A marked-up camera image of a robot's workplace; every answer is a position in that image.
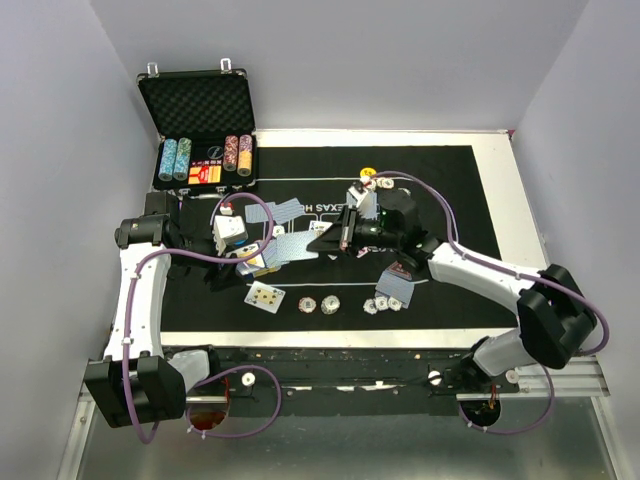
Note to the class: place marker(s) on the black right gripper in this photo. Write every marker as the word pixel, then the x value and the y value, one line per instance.
pixel 341 237

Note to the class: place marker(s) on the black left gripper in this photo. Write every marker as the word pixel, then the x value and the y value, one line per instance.
pixel 222 279

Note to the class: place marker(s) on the blue playing card box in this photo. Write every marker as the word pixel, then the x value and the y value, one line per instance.
pixel 255 267

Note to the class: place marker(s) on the face up red card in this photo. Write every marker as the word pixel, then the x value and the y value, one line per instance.
pixel 361 252

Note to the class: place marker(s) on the red triangular dealer button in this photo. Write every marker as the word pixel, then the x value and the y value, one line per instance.
pixel 398 270

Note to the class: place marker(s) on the face up spade card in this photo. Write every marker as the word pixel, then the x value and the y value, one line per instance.
pixel 264 297

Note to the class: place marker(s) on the blue backed card bottom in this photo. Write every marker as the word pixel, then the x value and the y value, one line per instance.
pixel 401 292

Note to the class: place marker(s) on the blue backed card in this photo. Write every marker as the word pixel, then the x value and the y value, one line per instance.
pixel 401 292
pixel 255 213

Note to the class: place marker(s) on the yellow big blind button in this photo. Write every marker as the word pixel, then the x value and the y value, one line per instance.
pixel 367 172

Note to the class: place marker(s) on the blue backed card fan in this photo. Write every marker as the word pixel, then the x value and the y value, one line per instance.
pixel 289 247

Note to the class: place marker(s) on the blue poker chip stack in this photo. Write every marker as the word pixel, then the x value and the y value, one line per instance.
pixel 378 304

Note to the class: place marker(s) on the red poker chip stack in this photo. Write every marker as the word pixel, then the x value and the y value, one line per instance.
pixel 307 305

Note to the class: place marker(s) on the grey poker chip stack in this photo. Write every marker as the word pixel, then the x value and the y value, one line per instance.
pixel 330 305

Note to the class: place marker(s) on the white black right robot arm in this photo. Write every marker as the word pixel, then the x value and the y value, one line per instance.
pixel 553 322

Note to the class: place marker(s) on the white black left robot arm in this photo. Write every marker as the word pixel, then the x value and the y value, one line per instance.
pixel 135 383

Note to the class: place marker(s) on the black poker table mat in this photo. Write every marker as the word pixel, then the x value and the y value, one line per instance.
pixel 319 178

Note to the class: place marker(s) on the card deck in case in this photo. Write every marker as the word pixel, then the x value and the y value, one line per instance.
pixel 205 172

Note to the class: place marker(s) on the white table board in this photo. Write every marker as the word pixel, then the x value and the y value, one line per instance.
pixel 517 237

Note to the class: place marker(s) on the blue chip row in case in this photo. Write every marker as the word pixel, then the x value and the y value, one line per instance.
pixel 167 160

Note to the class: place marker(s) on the orange chip row in case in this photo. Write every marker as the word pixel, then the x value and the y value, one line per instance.
pixel 245 155

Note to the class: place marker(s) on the green chip row in case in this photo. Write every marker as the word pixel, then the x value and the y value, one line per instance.
pixel 182 159

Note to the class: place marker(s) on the red chip row in case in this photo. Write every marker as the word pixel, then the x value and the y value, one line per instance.
pixel 231 153

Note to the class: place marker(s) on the black aluminium poker case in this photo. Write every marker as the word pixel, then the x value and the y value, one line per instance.
pixel 205 106

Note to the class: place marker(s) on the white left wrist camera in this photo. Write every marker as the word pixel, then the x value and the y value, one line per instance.
pixel 228 231

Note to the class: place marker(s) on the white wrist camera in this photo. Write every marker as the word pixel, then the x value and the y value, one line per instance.
pixel 356 195
pixel 228 231

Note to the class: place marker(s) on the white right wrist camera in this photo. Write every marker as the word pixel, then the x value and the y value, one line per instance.
pixel 356 195

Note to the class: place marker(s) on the aluminium rail frame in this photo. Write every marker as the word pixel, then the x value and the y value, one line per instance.
pixel 552 428

